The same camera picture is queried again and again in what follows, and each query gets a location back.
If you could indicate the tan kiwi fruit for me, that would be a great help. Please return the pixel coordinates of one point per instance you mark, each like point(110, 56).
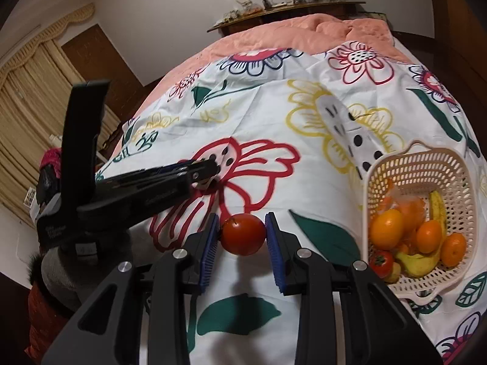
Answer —
point(395, 272)

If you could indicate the white floral printed blanket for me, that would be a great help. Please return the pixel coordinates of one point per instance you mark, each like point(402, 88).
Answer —
point(285, 140)

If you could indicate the small tangerine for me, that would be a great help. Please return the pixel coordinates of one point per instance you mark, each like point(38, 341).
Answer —
point(428, 236)
point(453, 250)
point(403, 249)

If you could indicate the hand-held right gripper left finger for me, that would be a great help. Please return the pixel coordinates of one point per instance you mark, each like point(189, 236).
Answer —
point(208, 258)

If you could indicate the red knitted cloth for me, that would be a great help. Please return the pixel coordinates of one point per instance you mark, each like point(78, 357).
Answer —
point(51, 158)

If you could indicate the beige curtain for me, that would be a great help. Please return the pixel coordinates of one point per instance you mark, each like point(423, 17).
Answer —
point(26, 121)

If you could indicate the brown wooden door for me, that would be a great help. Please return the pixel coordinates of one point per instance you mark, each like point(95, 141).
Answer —
point(110, 68)

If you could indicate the group of small figurines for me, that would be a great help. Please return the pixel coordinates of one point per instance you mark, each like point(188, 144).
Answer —
point(229, 16)

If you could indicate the cream perforated plastic basket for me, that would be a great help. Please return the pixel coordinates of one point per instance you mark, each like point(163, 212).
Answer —
point(430, 171)

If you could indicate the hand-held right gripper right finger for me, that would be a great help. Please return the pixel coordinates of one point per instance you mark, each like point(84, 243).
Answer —
point(276, 258)

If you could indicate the red tomato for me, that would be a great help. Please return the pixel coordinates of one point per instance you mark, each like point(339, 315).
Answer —
point(243, 235)
point(380, 263)

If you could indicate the yellow banana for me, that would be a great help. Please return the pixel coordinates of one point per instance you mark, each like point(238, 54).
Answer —
point(418, 267)

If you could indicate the brown wooden wardrobe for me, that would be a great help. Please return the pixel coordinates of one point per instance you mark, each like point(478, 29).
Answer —
point(464, 26)

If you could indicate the clear bag of orange pieces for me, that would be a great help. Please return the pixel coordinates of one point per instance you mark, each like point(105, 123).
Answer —
point(413, 208)

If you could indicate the wooden headboard shelf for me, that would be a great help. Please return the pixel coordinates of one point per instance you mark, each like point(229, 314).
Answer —
point(289, 11)

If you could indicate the peach blanket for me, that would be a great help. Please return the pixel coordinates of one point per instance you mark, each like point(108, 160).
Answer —
point(266, 34)

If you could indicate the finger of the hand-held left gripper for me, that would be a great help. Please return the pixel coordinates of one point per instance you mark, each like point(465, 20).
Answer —
point(159, 172)
point(207, 175)

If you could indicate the red patterned garment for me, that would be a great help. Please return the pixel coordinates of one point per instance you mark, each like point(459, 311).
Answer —
point(43, 319)

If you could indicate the large smooth orange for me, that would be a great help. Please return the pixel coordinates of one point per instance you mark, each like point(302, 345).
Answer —
point(386, 229)

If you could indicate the clear jar with orange contents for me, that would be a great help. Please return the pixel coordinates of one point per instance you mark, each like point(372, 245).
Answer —
point(248, 7)

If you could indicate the small black stand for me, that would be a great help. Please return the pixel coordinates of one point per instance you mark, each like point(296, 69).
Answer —
point(264, 0)

